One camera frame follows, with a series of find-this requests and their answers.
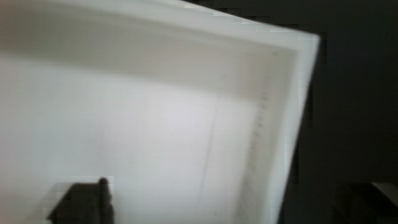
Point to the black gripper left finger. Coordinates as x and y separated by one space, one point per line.
85 207

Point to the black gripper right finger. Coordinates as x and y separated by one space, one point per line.
367 208

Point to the white drawer cabinet box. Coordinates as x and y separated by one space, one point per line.
152 98

